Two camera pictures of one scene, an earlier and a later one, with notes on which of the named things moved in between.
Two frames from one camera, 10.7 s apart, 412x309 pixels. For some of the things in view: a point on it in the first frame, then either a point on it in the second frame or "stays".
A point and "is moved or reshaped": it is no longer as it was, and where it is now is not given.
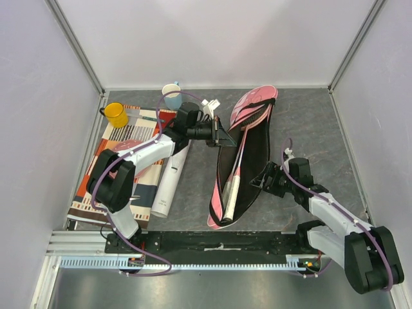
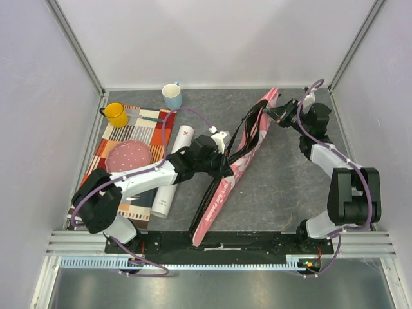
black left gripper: x=219 y=134 to x=224 y=170
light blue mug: x=173 y=100 stays
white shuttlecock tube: x=169 y=181 stays
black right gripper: x=270 y=179 to x=277 y=113
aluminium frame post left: x=75 y=42 stays
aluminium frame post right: x=376 y=6 stays
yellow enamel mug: x=116 y=114 stays
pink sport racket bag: x=249 y=125 is moved or reshaped
